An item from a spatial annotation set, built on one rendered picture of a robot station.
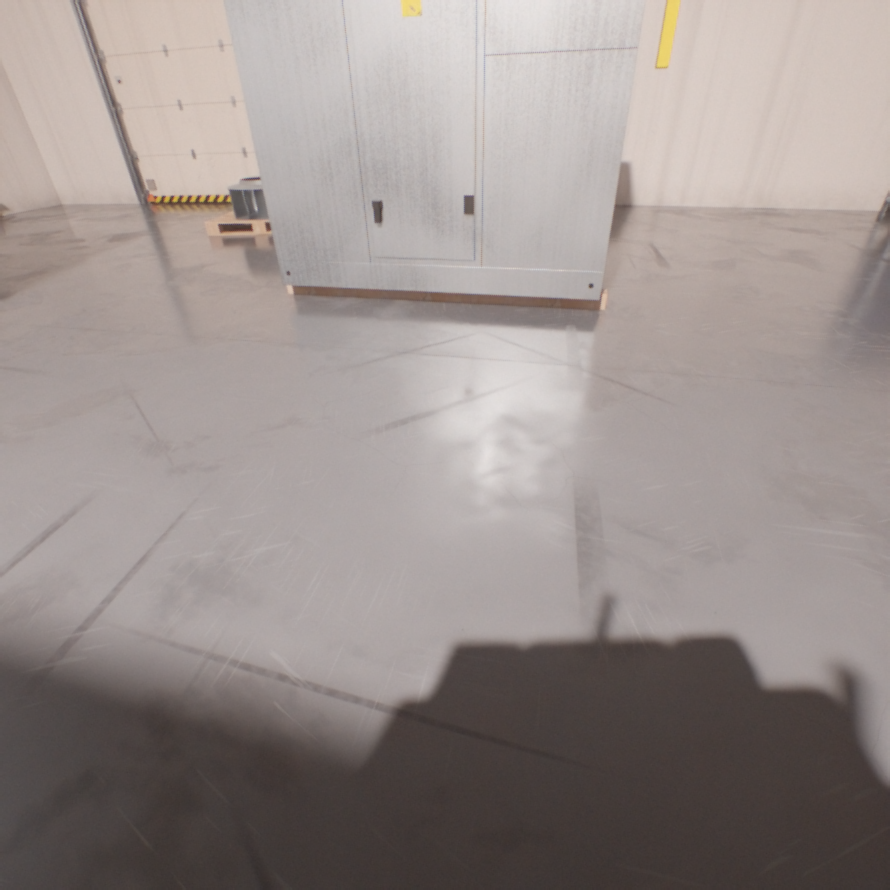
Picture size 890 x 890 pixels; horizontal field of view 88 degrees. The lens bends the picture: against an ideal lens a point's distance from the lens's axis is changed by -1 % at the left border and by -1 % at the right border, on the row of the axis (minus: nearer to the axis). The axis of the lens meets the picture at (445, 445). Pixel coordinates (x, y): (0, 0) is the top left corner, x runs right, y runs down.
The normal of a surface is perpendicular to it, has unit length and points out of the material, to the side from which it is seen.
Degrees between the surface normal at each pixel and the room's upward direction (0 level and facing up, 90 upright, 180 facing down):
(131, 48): 90
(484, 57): 90
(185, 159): 90
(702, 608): 0
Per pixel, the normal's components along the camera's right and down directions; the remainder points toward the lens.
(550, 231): -0.24, 0.56
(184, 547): -0.03, -0.82
